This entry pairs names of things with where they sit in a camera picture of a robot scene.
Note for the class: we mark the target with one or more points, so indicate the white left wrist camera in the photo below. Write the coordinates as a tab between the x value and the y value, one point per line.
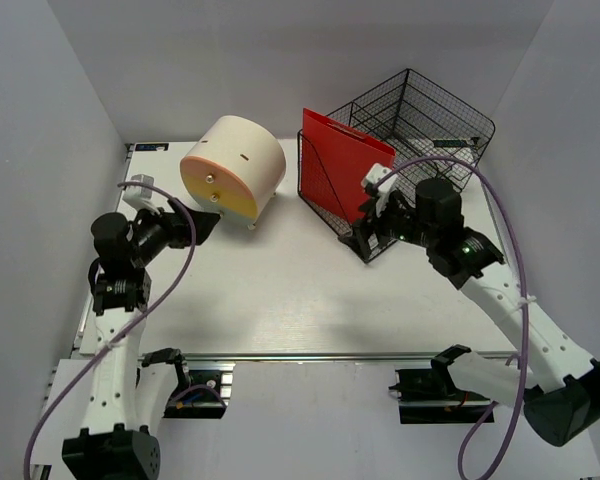
140	197

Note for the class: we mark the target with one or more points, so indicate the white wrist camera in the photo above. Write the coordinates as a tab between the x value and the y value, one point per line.
140	197
380	180

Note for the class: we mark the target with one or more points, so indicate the yellow bottom drawer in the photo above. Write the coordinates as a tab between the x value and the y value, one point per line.
230	200

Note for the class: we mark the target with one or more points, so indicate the peach top drawer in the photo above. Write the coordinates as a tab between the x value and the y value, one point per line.
203	178

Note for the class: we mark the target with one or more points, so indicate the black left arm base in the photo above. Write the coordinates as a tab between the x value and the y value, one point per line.
198	393

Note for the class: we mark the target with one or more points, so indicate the black wire mesh organizer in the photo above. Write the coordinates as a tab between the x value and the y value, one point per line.
409	112

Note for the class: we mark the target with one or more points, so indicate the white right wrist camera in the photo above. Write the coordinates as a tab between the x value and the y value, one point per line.
380	180

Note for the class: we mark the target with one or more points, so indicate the aluminium front rail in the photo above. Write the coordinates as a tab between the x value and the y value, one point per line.
310	357

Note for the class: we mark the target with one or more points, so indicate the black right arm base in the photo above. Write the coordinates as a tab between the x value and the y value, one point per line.
426	395

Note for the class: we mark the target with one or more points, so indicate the red file folder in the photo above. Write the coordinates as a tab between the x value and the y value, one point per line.
335	160

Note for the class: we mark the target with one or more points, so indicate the cream semicircular drawer box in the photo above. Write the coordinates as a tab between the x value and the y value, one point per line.
247	149

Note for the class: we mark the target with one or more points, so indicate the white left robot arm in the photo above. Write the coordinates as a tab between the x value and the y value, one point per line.
129	393

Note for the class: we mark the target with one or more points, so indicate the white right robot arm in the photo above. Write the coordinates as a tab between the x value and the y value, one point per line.
557	382

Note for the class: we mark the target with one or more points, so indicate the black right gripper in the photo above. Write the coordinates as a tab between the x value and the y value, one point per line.
359	241

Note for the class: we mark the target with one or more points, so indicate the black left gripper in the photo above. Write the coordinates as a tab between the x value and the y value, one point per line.
177	224

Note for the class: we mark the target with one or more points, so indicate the black label sticker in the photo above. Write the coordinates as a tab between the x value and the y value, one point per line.
151	147

